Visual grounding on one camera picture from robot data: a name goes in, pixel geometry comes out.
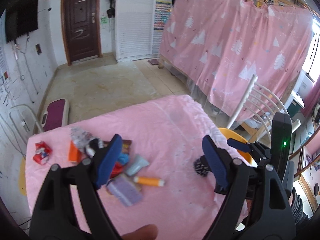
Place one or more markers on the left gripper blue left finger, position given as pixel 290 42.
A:
pixel 54 215

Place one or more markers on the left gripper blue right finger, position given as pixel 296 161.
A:
pixel 255 206

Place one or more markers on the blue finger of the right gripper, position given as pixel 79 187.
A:
pixel 241 146

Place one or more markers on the brown snack wrapper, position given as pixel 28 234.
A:
pixel 126 146

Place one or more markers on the red hello kitty wrapper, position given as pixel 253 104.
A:
pixel 42 153

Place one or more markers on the left hand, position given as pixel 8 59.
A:
pixel 147 232

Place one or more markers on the orange round stool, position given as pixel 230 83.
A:
pixel 231 134

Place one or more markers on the orange small packet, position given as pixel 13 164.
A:
pixel 74 154

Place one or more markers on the red knitted item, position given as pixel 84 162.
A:
pixel 117 170

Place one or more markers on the black spiky ball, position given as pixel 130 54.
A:
pixel 201 166

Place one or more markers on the blue mesh scrunchie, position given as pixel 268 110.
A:
pixel 123 159

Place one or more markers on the silver patterned foil wrapper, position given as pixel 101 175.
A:
pixel 81 137

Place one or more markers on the white metal chair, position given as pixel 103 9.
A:
pixel 260 102

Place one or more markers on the orange thread spool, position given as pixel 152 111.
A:
pixel 149 181

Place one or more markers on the purple white floor scale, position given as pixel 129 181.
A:
pixel 55 115

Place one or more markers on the pink bed sheet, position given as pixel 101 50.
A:
pixel 168 133

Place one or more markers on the pink tree-pattern curtain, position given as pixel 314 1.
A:
pixel 221 44

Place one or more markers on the small purple floor mat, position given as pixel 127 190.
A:
pixel 153 62

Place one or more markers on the white wardrobe louvred door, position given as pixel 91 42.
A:
pixel 134 29

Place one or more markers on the dark brown door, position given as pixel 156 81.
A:
pixel 80 29

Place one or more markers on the colourful wall chart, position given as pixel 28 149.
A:
pixel 162 13

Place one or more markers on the black wall television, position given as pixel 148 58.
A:
pixel 20 18

